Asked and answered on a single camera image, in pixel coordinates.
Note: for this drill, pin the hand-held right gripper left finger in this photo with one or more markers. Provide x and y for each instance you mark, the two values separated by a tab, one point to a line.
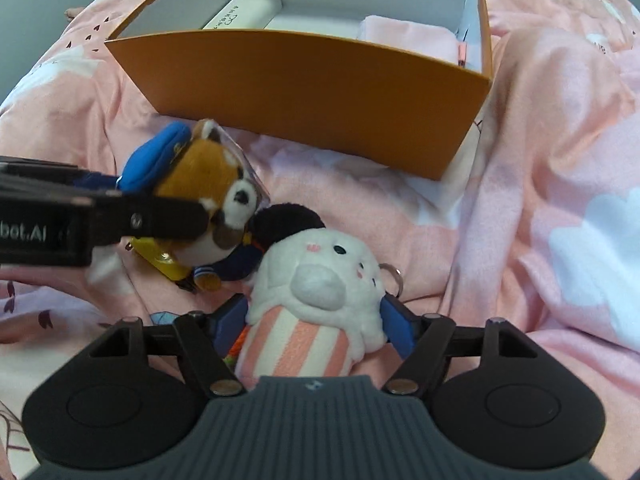
227	322

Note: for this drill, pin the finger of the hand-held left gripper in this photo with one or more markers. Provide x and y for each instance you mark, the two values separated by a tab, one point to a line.
100	181
160	220

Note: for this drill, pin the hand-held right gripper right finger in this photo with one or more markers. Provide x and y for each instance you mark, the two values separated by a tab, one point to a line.
397	327

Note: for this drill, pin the red panda plush blue hat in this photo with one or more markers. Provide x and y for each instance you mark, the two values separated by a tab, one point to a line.
200	170

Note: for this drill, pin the white popcorn plush pink stripes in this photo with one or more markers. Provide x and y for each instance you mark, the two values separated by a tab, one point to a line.
320	280

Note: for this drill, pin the orange cardboard box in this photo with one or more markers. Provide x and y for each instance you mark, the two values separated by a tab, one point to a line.
300	90

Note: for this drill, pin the white glasses case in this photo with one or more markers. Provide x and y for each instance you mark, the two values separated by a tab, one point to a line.
245	10

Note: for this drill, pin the white box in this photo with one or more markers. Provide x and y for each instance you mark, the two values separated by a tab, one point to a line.
310	25

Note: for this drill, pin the pink cloth packet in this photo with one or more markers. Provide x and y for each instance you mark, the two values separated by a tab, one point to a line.
410	40

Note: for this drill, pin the yellow hang tag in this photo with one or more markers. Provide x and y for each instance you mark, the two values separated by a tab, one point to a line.
160	257

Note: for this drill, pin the pink printed blanket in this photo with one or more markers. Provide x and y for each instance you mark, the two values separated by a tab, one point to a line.
550	135

